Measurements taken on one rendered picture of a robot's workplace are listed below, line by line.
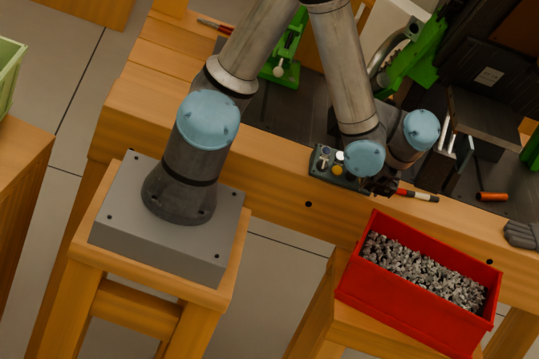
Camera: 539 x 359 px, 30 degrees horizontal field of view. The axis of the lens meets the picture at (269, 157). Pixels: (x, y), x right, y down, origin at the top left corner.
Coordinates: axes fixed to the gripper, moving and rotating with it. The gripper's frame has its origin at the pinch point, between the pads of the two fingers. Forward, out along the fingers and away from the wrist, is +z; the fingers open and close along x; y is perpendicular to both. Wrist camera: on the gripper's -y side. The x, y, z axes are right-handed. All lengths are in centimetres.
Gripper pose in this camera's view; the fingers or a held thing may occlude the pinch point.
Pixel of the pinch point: (367, 178)
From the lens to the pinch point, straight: 228.5
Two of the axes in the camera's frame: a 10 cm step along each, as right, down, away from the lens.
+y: -2.6, 8.7, -4.2
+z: -2.4, 3.6, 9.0
